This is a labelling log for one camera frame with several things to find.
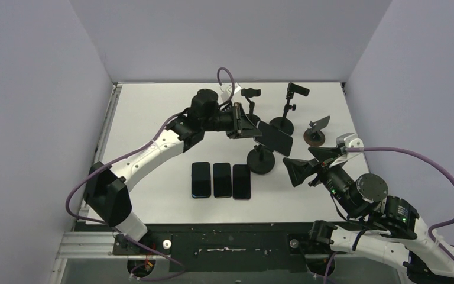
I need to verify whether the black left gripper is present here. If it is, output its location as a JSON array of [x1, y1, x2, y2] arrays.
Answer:
[[202, 102, 262, 139]]

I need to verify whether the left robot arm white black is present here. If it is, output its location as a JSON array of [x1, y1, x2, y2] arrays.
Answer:
[[83, 89, 262, 254]]

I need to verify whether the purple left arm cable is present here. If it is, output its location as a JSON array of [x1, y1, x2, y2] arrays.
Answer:
[[64, 67, 236, 283]]

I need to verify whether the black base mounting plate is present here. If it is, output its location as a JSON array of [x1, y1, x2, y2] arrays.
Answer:
[[111, 222, 343, 275]]

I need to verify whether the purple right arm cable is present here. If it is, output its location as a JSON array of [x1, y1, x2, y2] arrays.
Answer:
[[323, 147, 454, 284]]

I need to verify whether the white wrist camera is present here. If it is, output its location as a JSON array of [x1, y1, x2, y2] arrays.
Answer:
[[331, 133, 364, 167], [220, 83, 242, 102]]

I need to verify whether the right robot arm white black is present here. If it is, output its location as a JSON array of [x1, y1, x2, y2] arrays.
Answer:
[[283, 146, 454, 283]]

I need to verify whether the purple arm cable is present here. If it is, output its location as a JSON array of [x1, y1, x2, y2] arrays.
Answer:
[[64, 67, 236, 283], [323, 147, 454, 284]]

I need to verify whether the aluminium table frame rail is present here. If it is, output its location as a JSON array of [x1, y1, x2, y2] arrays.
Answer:
[[56, 83, 123, 260]]

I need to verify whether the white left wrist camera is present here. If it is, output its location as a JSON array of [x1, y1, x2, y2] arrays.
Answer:
[[220, 83, 242, 102]]

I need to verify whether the black smartphone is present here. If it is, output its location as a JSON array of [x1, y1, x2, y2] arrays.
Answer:
[[213, 163, 232, 198], [191, 162, 212, 199]]

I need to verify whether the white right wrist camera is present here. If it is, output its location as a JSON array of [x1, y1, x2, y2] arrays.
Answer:
[[331, 133, 364, 167]]

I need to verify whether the grey smartphone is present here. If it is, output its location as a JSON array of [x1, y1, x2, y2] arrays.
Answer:
[[254, 121, 293, 157]]

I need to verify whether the black round-base stand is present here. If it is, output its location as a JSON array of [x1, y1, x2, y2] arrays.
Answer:
[[269, 82, 310, 136], [247, 144, 275, 175], [241, 88, 261, 126]]

